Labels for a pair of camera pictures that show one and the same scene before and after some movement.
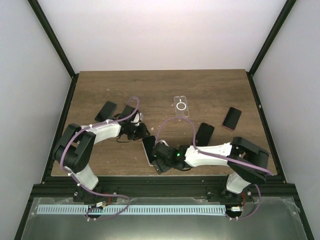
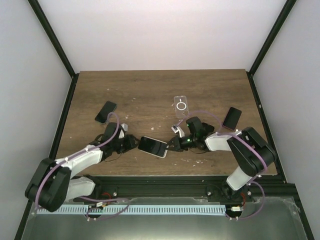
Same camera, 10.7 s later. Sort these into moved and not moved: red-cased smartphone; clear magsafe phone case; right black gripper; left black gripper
Moved: left black gripper; right black gripper
Not moved: red-cased smartphone; clear magsafe phone case
